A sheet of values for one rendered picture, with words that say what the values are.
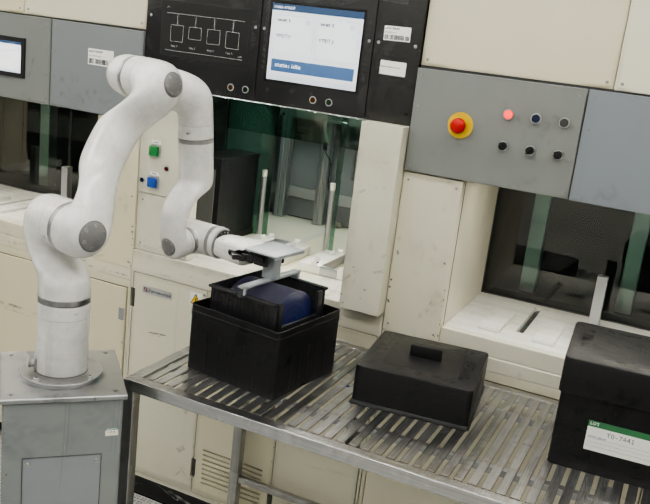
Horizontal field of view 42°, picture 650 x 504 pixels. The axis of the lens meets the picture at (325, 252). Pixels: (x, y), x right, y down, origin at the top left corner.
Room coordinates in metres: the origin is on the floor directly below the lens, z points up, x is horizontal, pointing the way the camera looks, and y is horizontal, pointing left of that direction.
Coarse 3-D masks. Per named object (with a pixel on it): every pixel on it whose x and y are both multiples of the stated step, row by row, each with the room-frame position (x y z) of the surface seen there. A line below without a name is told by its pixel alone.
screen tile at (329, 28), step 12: (324, 24) 2.38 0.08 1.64; (336, 24) 2.36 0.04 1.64; (348, 24) 2.35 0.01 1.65; (336, 36) 2.36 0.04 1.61; (348, 36) 2.35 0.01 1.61; (324, 48) 2.38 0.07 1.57; (336, 48) 2.36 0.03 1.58; (348, 48) 2.35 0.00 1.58; (324, 60) 2.37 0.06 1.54; (336, 60) 2.36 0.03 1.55; (348, 60) 2.35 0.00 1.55
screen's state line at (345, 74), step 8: (272, 64) 2.44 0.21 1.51; (280, 64) 2.43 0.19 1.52; (288, 64) 2.42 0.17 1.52; (296, 64) 2.41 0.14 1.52; (304, 64) 2.40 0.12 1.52; (312, 64) 2.39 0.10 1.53; (288, 72) 2.42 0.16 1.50; (296, 72) 2.41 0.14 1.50; (304, 72) 2.40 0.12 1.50; (312, 72) 2.39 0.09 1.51; (320, 72) 2.38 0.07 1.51; (328, 72) 2.37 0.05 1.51; (336, 72) 2.36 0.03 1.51; (344, 72) 2.35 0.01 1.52; (352, 72) 2.34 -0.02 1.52; (344, 80) 2.35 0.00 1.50; (352, 80) 2.34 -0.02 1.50
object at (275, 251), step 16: (272, 256) 1.95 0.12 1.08; (288, 256) 1.98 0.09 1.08; (256, 272) 2.13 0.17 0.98; (272, 272) 2.00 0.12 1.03; (288, 272) 2.08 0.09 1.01; (224, 288) 1.95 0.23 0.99; (240, 288) 1.92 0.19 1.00; (304, 288) 2.09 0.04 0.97; (320, 288) 2.06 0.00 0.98; (224, 304) 1.96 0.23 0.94; (240, 304) 1.93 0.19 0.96; (256, 304) 1.91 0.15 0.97; (272, 304) 1.88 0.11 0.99; (320, 304) 2.04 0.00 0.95; (256, 320) 1.91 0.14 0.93; (272, 320) 1.88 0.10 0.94; (304, 320) 1.99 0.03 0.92
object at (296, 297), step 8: (288, 296) 1.96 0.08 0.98; (296, 296) 1.99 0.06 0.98; (304, 296) 2.02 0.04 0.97; (288, 304) 1.96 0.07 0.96; (296, 304) 1.99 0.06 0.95; (304, 304) 2.02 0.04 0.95; (288, 312) 1.97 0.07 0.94; (296, 312) 2.00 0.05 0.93; (304, 312) 2.03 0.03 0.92; (288, 320) 1.97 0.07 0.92
